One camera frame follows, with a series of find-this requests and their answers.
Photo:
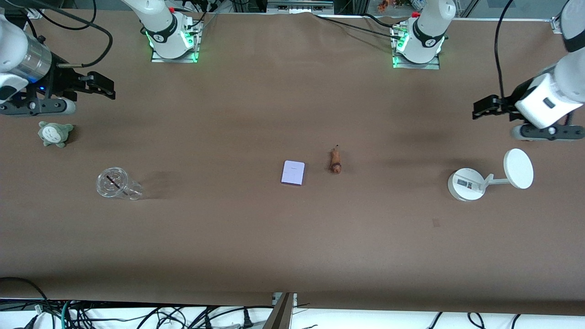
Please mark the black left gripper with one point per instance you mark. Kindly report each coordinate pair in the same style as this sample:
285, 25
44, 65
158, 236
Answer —
507, 103

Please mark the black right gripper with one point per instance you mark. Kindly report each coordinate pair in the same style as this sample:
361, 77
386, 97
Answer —
61, 78

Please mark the brown lion statue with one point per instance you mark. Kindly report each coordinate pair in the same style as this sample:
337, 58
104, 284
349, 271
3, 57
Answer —
336, 162

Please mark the lavender card box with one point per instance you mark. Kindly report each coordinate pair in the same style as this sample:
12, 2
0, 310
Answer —
293, 172

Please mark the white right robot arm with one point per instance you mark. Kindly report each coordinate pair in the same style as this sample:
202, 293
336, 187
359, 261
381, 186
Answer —
161, 23

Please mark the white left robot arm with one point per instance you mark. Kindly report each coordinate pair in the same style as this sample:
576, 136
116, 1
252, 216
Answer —
429, 27

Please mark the grey green plush toy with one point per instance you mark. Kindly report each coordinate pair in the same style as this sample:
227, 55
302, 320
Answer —
54, 133

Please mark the white round desk stand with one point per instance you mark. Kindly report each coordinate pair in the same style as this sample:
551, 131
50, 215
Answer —
466, 185

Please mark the clear plastic cup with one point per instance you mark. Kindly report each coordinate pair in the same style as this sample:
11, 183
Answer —
114, 183

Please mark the brown table cover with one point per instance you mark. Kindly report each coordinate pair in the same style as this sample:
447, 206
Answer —
292, 251

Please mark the black power plug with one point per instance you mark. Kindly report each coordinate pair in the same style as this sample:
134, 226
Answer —
247, 319

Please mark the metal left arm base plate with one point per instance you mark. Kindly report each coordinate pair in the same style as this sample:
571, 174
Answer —
429, 65

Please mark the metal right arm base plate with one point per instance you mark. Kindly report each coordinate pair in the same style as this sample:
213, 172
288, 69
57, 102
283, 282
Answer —
194, 45

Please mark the aluminium frame rail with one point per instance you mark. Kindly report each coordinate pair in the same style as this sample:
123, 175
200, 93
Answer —
299, 6

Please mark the grey table post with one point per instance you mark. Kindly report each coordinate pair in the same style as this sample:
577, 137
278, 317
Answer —
279, 315

